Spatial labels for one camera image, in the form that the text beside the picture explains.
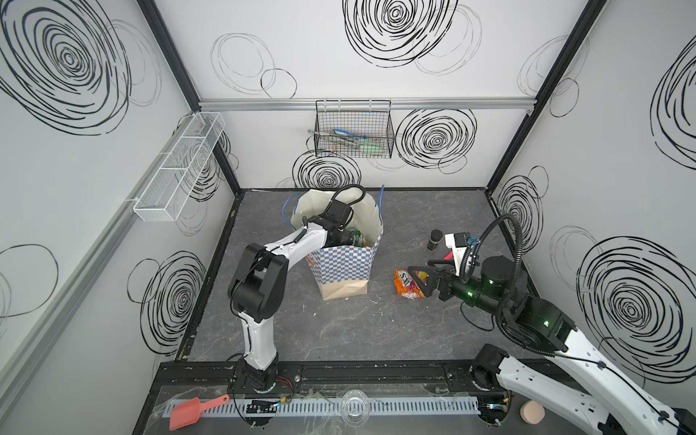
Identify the orange pink Fox's candy bag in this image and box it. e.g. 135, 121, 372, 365
393, 269, 425, 300

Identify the blue checkered paper bag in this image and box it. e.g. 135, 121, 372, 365
289, 184, 384, 300

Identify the green Fox's spring tea bag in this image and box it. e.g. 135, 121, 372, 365
349, 228, 370, 248

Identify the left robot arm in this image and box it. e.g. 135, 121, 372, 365
228, 217, 358, 382

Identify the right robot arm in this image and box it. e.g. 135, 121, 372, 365
407, 257, 695, 434

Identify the black lid spice jar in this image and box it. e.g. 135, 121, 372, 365
427, 229, 443, 252

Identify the green item in basket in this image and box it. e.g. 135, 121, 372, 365
358, 139, 389, 157

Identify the beige round sponge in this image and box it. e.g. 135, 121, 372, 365
519, 401, 546, 425

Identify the red plastic scoop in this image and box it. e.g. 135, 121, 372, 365
169, 394, 230, 431

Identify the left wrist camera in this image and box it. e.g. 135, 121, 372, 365
323, 199, 353, 226

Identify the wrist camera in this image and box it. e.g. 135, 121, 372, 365
323, 199, 353, 226
444, 231, 471, 277

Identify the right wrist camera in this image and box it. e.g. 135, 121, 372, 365
444, 231, 471, 277

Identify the blue handled tool in basket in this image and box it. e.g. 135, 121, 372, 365
333, 129, 367, 141

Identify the black wire wall basket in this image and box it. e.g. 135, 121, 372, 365
309, 99, 395, 160

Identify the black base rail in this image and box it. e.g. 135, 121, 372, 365
150, 360, 480, 393

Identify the white wire wall shelf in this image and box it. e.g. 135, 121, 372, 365
133, 112, 225, 222

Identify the white slotted cable duct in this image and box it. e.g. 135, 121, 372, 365
162, 395, 482, 420

